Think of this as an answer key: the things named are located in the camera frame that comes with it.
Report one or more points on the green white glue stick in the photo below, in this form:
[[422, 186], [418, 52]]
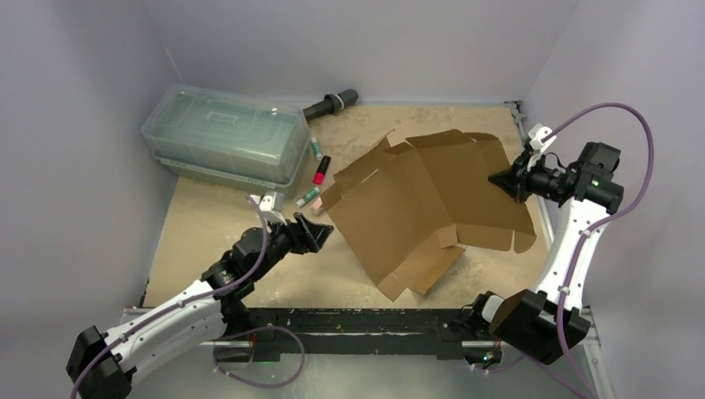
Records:
[[318, 155], [308, 197]]

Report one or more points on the pale pink correction tape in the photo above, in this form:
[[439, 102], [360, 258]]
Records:
[[316, 207]]

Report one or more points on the aluminium frame rail right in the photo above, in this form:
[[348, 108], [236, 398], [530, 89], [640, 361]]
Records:
[[572, 251]]

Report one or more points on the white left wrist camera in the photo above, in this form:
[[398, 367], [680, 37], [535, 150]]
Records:
[[271, 207]]

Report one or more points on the dark grey corrugated pipe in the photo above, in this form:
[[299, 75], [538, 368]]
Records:
[[330, 104]]

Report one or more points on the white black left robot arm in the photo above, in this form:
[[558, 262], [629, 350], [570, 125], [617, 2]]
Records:
[[108, 364]]

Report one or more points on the brown cardboard box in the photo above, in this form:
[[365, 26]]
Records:
[[408, 211]]

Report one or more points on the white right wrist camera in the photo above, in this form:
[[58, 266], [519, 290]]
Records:
[[539, 139]]

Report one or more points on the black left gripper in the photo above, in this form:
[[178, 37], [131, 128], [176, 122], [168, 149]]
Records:
[[301, 243]]

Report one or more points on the green white glue stick far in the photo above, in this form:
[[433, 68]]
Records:
[[318, 155]]

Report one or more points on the green white glue stick near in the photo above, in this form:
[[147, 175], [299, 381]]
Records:
[[308, 197]]

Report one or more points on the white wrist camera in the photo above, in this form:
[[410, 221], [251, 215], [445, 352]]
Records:
[[271, 207], [539, 139]]

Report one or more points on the clear plastic storage box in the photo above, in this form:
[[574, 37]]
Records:
[[229, 139]]

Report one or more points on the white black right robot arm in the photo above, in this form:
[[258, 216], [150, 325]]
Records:
[[545, 321]]

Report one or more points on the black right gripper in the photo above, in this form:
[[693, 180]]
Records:
[[525, 180]]

